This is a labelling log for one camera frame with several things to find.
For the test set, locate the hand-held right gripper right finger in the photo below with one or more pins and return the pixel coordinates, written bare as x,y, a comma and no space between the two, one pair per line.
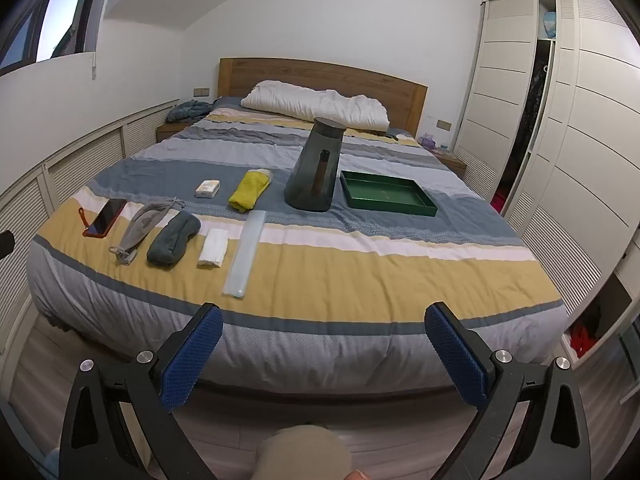
457,355

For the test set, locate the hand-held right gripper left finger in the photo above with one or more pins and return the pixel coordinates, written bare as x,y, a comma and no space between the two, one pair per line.
192,360

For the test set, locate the white cloth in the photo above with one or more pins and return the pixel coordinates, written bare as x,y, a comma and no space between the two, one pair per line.
213,247

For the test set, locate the grey sock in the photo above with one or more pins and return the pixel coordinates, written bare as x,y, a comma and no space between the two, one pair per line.
142,225

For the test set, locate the white tissue packet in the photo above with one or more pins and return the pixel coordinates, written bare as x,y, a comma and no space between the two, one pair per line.
207,189

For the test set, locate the green tray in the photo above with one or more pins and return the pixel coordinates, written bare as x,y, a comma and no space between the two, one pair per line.
385,195

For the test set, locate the yellow towel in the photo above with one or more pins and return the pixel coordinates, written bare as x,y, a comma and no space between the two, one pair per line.
247,190

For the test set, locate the person's right hand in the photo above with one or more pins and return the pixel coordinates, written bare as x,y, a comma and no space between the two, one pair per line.
359,475

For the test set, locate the red garment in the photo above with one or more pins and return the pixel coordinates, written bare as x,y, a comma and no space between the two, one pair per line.
582,340
497,202

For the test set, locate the person's leg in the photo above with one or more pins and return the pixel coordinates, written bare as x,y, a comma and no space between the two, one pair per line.
305,455

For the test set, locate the bed with striped cover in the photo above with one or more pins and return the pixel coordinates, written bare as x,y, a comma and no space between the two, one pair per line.
325,270

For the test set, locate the phone in red case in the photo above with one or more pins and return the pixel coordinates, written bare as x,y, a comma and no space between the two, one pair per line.
106,217

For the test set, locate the wooden nightstand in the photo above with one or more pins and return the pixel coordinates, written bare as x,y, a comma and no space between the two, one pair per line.
452,162
170,132

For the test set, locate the dark grey pitcher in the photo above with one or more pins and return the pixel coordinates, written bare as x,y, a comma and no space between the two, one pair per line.
305,180

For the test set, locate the small purple container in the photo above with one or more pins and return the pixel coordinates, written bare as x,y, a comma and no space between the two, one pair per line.
426,139

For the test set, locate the blue crumpled cloth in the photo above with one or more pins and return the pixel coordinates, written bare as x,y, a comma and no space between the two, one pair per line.
187,110

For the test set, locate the white wardrobe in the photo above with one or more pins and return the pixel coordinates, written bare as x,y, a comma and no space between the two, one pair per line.
575,110

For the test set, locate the white pillow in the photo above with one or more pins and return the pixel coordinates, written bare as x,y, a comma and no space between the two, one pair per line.
310,100

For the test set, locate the wooden bed headboard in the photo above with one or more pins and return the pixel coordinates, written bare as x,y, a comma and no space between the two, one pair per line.
300,70

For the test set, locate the window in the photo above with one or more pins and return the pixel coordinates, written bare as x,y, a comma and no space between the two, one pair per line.
55,20

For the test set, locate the wall switch plate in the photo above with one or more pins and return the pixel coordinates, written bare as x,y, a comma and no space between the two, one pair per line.
443,124
201,92

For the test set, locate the white louvred wall cabinet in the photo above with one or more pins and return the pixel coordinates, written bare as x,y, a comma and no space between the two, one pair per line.
75,160

